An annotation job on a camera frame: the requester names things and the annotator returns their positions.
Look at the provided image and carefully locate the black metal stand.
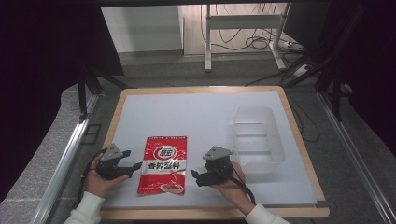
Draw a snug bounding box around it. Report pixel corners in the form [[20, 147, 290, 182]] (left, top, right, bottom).
[[76, 63, 132, 123], [313, 60, 347, 123]]

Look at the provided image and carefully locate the white cabinet panel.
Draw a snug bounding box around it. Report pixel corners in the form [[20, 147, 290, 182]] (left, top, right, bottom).
[[100, 6, 185, 54]]

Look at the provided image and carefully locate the black floor cable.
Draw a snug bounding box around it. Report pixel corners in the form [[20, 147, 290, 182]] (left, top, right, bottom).
[[285, 91, 321, 144]]

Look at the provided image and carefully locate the red seasoning packet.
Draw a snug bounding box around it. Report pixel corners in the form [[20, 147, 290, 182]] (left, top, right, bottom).
[[136, 134, 189, 197]]

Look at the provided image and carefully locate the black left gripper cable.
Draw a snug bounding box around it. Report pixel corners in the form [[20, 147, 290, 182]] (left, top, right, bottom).
[[76, 147, 108, 208]]

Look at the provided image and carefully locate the white table mat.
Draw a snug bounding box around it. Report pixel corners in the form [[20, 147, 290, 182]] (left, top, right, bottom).
[[102, 91, 318, 209]]

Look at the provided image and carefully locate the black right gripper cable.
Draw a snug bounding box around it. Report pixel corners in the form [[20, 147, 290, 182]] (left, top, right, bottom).
[[229, 165, 258, 206]]

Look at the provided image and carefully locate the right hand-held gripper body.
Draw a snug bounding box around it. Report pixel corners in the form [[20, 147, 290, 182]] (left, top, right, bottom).
[[199, 145, 235, 188]]

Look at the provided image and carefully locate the aluminium floor rail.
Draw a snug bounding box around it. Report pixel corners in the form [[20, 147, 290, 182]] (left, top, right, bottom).
[[30, 92, 101, 224], [317, 91, 396, 224]]

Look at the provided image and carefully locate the person's left hand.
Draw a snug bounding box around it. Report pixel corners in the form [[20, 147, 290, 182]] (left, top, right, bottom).
[[84, 154, 130, 199]]

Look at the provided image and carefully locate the white power strip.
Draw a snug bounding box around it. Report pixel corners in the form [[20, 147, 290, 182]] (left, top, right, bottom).
[[279, 39, 304, 52], [292, 63, 313, 78]]

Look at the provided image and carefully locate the white metal desk frame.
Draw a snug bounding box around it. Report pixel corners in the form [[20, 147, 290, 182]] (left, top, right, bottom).
[[203, 3, 292, 73]]

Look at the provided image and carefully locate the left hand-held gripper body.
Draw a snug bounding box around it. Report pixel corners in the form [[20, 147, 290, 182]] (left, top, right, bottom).
[[95, 143, 135, 181]]

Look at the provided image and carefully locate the tangle of black floor cables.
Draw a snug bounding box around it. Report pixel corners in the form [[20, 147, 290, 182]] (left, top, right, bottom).
[[200, 3, 283, 52]]

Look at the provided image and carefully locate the person's right hand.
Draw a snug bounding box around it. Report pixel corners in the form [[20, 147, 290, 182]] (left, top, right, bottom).
[[210, 161, 255, 217]]

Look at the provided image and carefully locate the clear plastic container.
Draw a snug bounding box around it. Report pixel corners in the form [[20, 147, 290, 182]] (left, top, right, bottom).
[[231, 105, 286, 175]]

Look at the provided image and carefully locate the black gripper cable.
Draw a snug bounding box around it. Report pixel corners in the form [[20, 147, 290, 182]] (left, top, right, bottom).
[[229, 165, 258, 206], [76, 147, 108, 208]]

